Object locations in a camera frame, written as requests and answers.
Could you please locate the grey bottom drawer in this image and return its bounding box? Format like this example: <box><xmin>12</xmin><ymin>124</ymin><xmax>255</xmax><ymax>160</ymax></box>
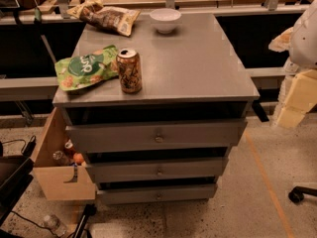
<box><xmin>97</xmin><ymin>183</ymin><xmax>217</xmax><ymax>204</ymax></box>

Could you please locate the grey drawer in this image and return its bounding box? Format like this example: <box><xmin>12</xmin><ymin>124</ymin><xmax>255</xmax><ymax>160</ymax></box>
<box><xmin>97</xmin><ymin>183</ymin><xmax>217</xmax><ymax>204</ymax></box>
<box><xmin>66</xmin><ymin>119</ymin><xmax>247</xmax><ymax>153</ymax></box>
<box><xmin>86</xmin><ymin>158</ymin><xmax>228</xmax><ymax>183</ymax></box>

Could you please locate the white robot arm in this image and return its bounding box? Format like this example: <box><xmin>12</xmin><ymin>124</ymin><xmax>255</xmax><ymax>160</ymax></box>
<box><xmin>268</xmin><ymin>0</ymin><xmax>317</xmax><ymax>128</ymax></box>

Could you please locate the grey drawer cabinet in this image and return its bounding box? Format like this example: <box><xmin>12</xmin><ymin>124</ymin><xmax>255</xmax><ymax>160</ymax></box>
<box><xmin>53</xmin><ymin>13</ymin><xmax>259</xmax><ymax>192</ymax></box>

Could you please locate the grey top drawer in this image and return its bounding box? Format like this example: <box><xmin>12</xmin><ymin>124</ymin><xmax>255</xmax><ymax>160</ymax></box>
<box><xmin>66</xmin><ymin>119</ymin><xmax>247</xmax><ymax>153</ymax></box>

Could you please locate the grey middle drawer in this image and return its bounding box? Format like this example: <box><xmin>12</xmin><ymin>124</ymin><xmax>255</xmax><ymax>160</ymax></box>
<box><xmin>86</xmin><ymin>158</ymin><xmax>228</xmax><ymax>183</ymax></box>

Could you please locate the brown soda can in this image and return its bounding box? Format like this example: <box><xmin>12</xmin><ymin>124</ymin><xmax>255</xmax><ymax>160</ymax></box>
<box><xmin>116</xmin><ymin>48</ymin><xmax>142</xmax><ymax>93</ymax></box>

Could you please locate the white bowl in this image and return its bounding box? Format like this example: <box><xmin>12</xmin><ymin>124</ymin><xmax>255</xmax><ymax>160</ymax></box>
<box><xmin>150</xmin><ymin>8</ymin><xmax>181</xmax><ymax>34</ymax></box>

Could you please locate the orange fruit in box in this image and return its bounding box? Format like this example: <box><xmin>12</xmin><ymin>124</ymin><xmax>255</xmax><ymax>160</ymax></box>
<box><xmin>73</xmin><ymin>153</ymin><xmax>84</xmax><ymax>165</ymax></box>

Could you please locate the green snack bag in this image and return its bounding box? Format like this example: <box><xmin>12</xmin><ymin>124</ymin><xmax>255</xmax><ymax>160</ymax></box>
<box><xmin>54</xmin><ymin>45</ymin><xmax>118</xmax><ymax>91</ymax></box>

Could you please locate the bottle in wooden box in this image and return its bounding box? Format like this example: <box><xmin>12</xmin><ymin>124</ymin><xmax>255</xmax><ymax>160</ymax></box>
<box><xmin>53</xmin><ymin>151</ymin><xmax>71</xmax><ymax>166</ymax></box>

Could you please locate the brown chip bag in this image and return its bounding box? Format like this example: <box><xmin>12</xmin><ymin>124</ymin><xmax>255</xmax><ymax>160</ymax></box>
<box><xmin>67</xmin><ymin>0</ymin><xmax>141</xmax><ymax>37</ymax></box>

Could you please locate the wooden side box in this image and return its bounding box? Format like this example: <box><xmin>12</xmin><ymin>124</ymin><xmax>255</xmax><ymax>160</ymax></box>
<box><xmin>31</xmin><ymin>108</ymin><xmax>95</xmax><ymax>200</ymax></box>

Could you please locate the clear plastic floor bottle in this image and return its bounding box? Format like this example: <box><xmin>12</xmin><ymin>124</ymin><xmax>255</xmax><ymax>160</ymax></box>
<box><xmin>44</xmin><ymin>214</ymin><xmax>67</xmax><ymax>237</ymax></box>

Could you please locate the black equipment at left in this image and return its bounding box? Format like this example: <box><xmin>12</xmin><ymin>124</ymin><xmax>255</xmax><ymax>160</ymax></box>
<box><xmin>0</xmin><ymin>156</ymin><xmax>33</xmax><ymax>225</ymax></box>

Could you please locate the black chair base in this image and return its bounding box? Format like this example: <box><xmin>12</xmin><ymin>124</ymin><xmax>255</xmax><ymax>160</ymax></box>
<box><xmin>288</xmin><ymin>186</ymin><xmax>317</xmax><ymax>203</ymax></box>

